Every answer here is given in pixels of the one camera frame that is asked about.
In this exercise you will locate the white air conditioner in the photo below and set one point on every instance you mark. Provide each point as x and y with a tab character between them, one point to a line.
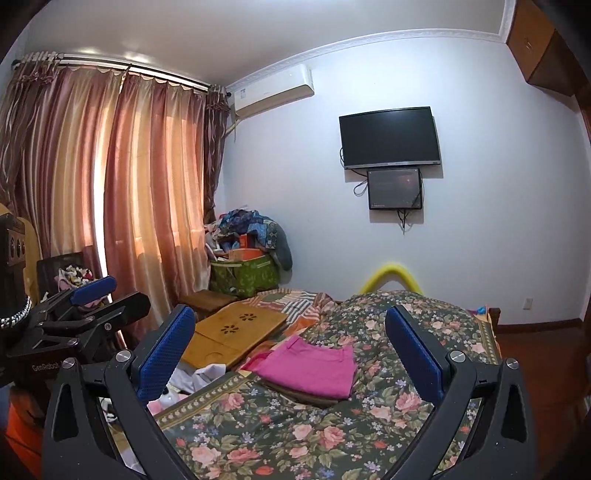
281	88

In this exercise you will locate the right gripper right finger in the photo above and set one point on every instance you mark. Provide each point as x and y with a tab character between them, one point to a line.
422	355

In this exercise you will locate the black wall television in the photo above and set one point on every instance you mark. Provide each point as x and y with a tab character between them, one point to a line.
389	138

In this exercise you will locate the pile of blue clothes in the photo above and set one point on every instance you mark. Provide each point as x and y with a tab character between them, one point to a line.
258	230

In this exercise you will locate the pink window curtain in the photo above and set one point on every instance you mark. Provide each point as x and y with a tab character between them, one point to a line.
118	166

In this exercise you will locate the floral green quilt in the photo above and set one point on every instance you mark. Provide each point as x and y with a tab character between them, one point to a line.
235	428

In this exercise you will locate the striped patchwork bedsheet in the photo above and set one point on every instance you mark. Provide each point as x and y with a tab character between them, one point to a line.
302	308

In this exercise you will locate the brown wooden wall cabinet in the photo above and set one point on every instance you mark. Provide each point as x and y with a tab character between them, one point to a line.
542	54

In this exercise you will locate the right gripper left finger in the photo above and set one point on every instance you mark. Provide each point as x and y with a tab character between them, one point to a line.
159	352

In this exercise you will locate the green storage box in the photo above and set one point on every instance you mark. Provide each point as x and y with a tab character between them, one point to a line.
246	278

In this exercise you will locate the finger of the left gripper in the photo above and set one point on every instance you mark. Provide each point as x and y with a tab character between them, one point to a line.
120	314
93	292

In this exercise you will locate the curtain rod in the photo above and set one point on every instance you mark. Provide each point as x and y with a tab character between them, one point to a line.
119	65

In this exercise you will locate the black basket with clothes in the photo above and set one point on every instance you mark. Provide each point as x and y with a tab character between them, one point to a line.
62	272

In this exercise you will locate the small black wall monitor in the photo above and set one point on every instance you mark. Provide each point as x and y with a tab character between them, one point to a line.
395	189

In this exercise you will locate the pink pants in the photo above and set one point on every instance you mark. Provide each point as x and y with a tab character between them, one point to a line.
302	366

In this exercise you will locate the olive folded pants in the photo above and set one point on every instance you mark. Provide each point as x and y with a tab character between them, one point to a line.
302	397

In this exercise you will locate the yellow foam hoop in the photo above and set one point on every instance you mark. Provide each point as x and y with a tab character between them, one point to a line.
390	272

